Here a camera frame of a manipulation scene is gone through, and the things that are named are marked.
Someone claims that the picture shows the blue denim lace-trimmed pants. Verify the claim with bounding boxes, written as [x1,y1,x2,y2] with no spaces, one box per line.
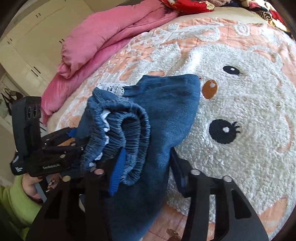
[76,74,200,240]

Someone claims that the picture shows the green sleeve forearm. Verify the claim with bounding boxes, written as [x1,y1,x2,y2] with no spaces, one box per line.
[1,173,42,240]

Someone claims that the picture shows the left hand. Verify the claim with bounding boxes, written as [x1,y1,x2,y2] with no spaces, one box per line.
[22,173,60,202]

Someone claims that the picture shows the right hand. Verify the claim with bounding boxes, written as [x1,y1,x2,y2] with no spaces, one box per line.
[166,228,182,241]

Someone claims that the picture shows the peach bear-pattern bedspread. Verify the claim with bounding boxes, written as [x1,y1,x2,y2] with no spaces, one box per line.
[47,7,295,240]

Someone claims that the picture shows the cream wardrobe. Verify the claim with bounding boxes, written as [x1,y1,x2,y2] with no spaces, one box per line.
[1,1,93,96]

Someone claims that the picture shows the pink folded quilt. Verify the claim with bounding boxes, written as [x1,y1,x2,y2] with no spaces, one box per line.
[41,1,179,124]

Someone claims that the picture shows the red embroidered garment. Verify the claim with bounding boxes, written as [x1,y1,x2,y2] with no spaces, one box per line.
[160,0,215,15]

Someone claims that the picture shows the pile of folded clothes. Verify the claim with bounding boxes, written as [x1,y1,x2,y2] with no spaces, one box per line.
[231,0,290,33]

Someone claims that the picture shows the black camera box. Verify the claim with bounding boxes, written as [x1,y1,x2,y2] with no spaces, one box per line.
[10,96,42,176]

